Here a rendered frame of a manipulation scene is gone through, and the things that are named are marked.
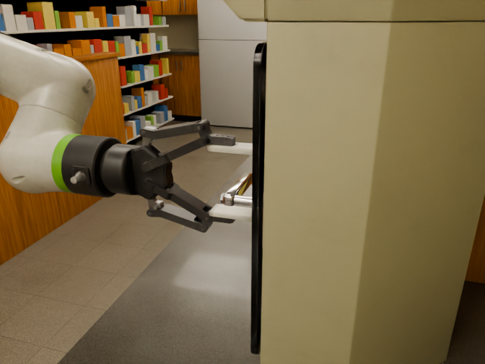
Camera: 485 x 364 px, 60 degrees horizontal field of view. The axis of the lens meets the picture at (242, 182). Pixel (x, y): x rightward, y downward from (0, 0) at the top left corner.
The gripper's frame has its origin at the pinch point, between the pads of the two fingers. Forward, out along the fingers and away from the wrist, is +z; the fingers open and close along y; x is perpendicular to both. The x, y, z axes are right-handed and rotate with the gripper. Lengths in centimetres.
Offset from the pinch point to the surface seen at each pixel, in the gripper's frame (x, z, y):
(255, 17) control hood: -10.9, 4.6, 21.1
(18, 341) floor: 66, -130, -120
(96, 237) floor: 161, -154, -120
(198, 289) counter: 8.7, -11.4, -26.2
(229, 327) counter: 0.6, -2.4, -26.2
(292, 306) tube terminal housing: -10.9, 9.5, -10.7
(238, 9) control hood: -10.9, 2.9, 21.9
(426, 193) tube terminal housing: -4.8, 22.8, 3.0
